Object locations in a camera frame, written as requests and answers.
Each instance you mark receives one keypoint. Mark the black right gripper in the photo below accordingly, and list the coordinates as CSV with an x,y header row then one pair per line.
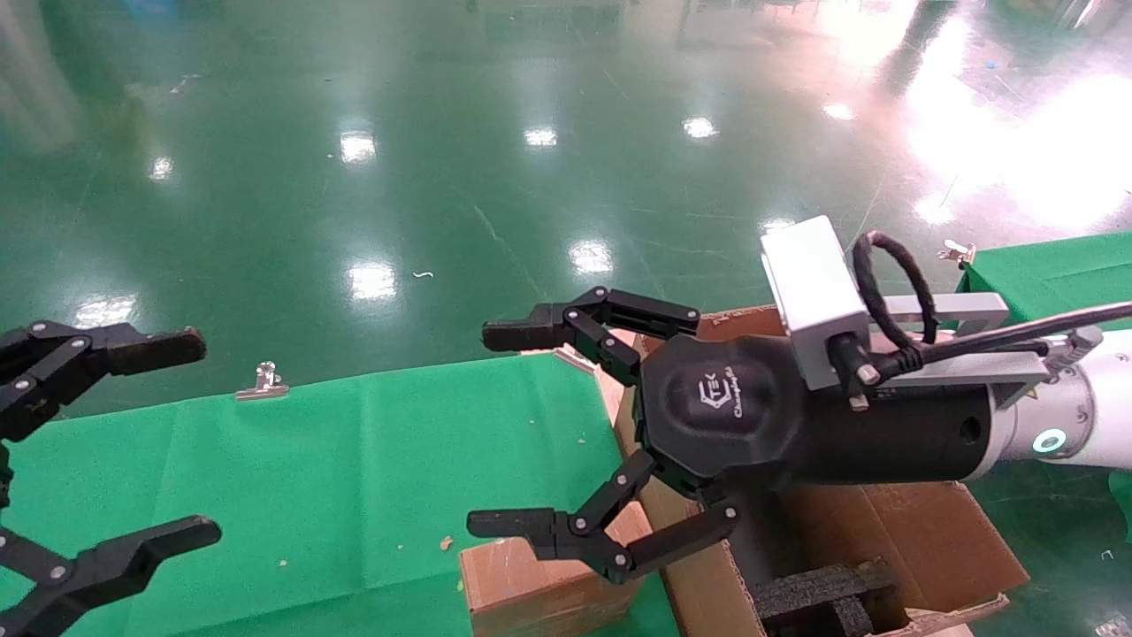
x,y
725,398

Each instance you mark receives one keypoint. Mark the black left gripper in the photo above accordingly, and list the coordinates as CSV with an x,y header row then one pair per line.
x,y
3,478

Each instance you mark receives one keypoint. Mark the small brown cardboard box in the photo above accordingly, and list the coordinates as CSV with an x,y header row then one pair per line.
x,y
531,593

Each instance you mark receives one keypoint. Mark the large open brown carton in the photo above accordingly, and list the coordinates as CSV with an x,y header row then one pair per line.
x,y
929,540

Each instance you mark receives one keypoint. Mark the silver metal binder clip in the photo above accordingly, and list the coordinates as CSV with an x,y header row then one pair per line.
x,y
261,382
573,358
958,254

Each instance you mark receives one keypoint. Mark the green table cloth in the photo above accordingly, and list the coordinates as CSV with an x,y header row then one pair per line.
x,y
309,495
1061,274

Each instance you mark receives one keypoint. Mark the black foam insert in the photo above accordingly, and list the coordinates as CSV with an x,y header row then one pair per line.
x,y
822,593

